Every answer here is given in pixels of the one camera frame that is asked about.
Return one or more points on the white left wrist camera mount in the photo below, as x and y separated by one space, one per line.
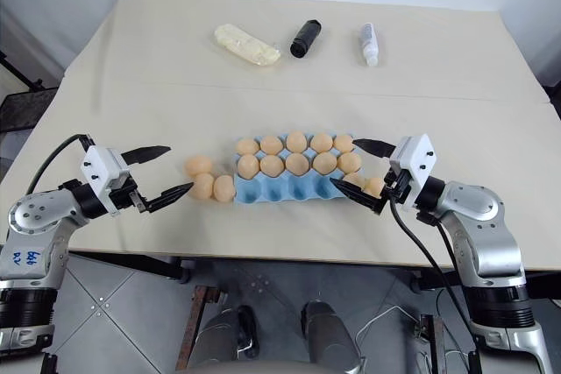
101 168

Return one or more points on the dark rounded silver shape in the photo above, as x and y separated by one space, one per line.
328 334
230 334

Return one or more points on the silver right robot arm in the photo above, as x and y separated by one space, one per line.
491 238

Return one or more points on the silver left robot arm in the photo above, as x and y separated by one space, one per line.
37 225

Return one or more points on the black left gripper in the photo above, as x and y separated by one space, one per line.
127 194

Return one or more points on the rusty metal table leg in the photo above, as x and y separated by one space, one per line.
431 343
197 321

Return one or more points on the cream bread in clear wrap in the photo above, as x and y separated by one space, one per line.
247 45

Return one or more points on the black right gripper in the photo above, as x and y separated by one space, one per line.
396 185

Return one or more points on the beige egg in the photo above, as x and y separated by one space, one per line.
271 166
343 143
203 185
296 141
324 163
198 165
350 163
248 165
297 163
374 185
321 142
223 188
354 180
246 146
271 144

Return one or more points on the blue egg tray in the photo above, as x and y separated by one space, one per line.
280 192

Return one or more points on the black cylindrical bottle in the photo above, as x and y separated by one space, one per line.
304 39

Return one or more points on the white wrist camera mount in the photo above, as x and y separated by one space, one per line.
416 159
101 168

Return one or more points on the black tripod leg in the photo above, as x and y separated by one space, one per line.
19 72

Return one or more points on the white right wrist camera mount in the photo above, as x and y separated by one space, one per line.
416 159

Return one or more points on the white plastic bottle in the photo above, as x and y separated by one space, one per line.
369 43

